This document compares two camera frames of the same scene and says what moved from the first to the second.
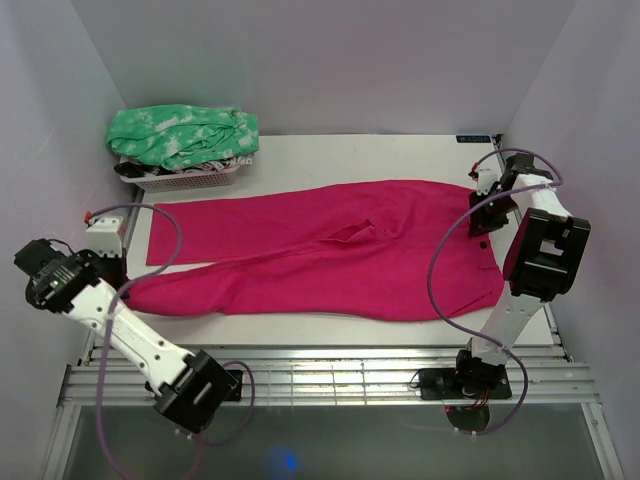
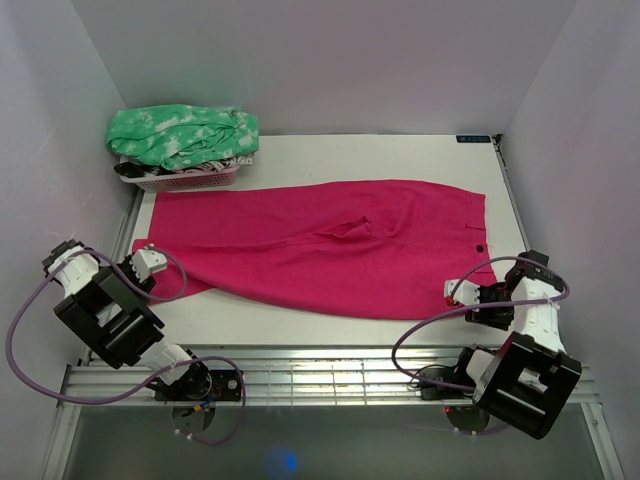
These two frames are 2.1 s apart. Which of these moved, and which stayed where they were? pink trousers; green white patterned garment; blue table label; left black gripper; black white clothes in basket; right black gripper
Moved: left black gripper; right black gripper
Stayed: black white clothes in basket; pink trousers; green white patterned garment; blue table label
